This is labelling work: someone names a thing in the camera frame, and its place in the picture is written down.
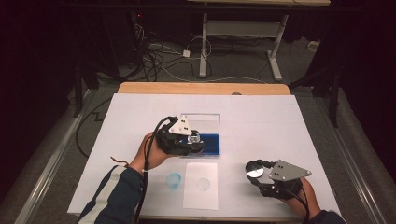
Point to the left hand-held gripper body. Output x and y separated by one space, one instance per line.
169 143

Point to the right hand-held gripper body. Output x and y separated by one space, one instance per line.
286 171

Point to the blue ink pad clear case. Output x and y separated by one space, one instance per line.
211 144

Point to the person's left hand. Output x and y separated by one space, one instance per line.
149 158

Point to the person's right hand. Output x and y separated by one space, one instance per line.
306 199

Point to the large white table cover sheet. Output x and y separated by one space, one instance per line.
255 124

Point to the small white paper sheet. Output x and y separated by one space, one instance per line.
199 199

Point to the white power adapter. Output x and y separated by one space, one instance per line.
186 53

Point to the black metal stand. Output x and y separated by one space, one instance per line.
77 93
334 99

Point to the aluminium floor rail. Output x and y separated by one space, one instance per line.
351 161
46 171

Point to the white metal desk frame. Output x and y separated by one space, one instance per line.
204 46

